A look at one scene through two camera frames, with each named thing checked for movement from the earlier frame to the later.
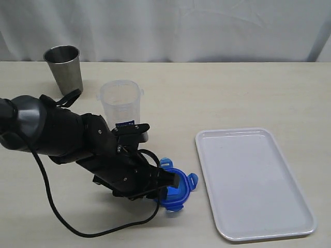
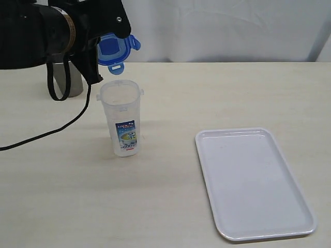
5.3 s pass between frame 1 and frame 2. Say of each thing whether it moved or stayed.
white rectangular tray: stayed
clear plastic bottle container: stayed
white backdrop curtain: stayed
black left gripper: moved
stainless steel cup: stayed
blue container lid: moved
